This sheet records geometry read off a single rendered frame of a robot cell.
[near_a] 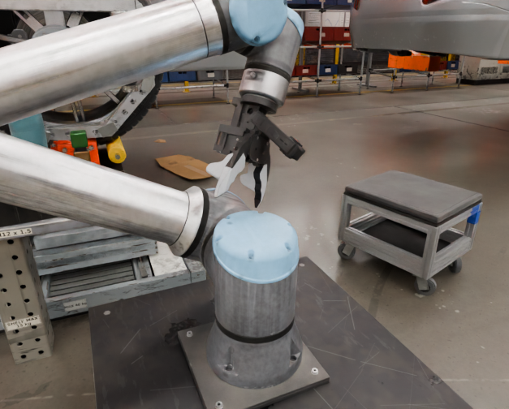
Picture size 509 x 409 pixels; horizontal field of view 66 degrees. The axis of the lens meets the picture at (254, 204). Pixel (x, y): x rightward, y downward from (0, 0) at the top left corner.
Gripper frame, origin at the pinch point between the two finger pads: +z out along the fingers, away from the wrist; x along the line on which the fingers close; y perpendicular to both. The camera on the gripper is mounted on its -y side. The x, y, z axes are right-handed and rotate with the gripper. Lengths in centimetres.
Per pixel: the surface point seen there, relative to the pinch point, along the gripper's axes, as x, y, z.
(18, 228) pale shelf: 5, 58, 21
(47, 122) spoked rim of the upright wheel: -15, 90, -8
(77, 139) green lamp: -2, 54, -4
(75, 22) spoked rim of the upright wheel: -12, 85, -41
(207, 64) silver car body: -77, 84, -56
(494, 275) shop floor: -125, -49, 1
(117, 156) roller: -29, 70, -3
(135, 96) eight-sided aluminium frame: -27, 67, -24
